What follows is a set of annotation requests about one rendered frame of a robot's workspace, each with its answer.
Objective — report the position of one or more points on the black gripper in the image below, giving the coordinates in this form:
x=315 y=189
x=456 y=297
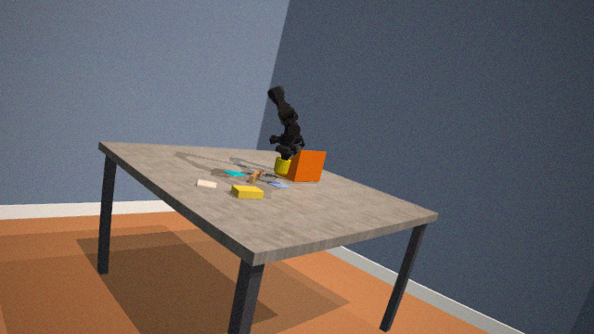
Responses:
x=285 y=148

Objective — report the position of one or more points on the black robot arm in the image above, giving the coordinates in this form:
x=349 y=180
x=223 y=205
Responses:
x=286 y=115

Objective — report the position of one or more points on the olive-yellow cup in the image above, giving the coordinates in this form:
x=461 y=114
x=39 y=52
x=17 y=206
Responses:
x=282 y=166

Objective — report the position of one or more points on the yellow flat block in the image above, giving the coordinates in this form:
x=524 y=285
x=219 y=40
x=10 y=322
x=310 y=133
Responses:
x=247 y=192

